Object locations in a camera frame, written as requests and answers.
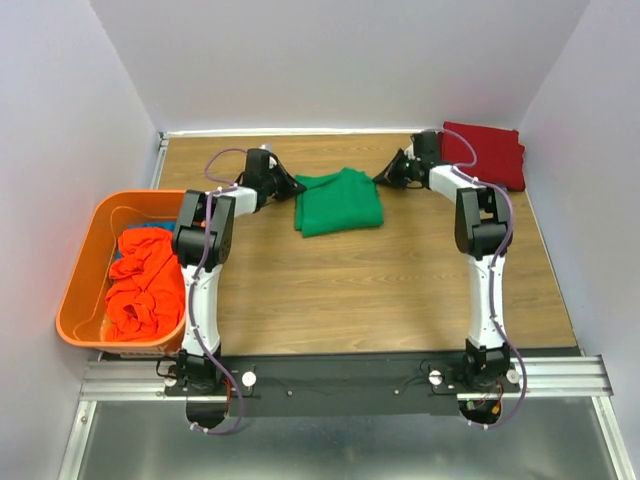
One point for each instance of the blue t shirt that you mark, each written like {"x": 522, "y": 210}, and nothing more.
{"x": 165, "y": 225}

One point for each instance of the orange t shirt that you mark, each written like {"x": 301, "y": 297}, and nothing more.
{"x": 146, "y": 299}

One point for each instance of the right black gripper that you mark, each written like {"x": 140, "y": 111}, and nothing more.
{"x": 387, "y": 176}

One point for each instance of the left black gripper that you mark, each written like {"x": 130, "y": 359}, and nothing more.
{"x": 291, "y": 186}

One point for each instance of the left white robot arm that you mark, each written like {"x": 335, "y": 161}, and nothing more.
{"x": 202, "y": 241}

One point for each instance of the green t shirt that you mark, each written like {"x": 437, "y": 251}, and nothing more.
{"x": 336, "y": 202}

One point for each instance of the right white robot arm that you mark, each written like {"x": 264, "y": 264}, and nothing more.
{"x": 483, "y": 231}

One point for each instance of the orange plastic basket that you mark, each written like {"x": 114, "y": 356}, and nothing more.
{"x": 82, "y": 320}

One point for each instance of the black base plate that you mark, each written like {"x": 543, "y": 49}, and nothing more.
{"x": 389, "y": 383}

